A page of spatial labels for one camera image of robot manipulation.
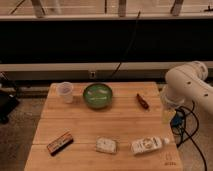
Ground white wrapped packet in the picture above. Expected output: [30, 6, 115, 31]
[96, 137, 117, 154]

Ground small red-brown object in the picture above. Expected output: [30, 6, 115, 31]
[136, 94, 149, 109]

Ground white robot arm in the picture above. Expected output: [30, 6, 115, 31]
[160, 61, 213, 124]

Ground clear plastic measuring cup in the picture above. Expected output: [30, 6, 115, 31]
[56, 82, 74, 103]

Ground white wall outlet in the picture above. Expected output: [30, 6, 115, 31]
[89, 71, 96, 79]

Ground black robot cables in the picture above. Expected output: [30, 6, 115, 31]
[171, 100, 208, 171]

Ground green ceramic bowl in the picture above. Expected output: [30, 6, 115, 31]
[83, 83, 113, 109]

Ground white plastic bottle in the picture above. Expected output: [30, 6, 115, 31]
[131, 137, 170, 155]

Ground black object at left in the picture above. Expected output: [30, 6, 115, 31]
[0, 71, 20, 125]

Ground black cable on wall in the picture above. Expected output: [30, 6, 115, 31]
[105, 9, 142, 80]

